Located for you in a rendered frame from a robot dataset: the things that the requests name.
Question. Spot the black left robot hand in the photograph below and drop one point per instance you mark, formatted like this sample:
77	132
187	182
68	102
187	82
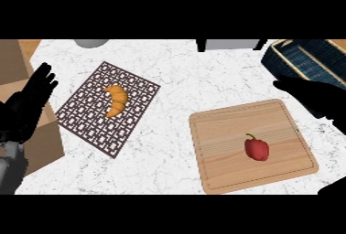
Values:
28	100

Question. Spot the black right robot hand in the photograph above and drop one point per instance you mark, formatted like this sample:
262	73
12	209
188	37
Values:
321	97

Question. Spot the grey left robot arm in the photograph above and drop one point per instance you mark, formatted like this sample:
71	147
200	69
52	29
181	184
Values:
8	166

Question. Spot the dark blue wicker basket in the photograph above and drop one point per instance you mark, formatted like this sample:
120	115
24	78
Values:
311	61

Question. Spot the red bell pepper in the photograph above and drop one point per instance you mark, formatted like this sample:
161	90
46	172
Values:
256	148

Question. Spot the wooden cutting board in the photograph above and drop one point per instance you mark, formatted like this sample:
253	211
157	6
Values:
252	146

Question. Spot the brown patterned placemat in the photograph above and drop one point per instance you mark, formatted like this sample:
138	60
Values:
108	109

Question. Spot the golden croissant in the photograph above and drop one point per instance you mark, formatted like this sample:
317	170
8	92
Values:
117	100

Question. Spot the grey round object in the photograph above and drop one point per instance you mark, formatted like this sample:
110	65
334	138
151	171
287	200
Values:
90	43

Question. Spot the grey and black appliance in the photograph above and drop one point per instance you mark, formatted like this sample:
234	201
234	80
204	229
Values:
231	44

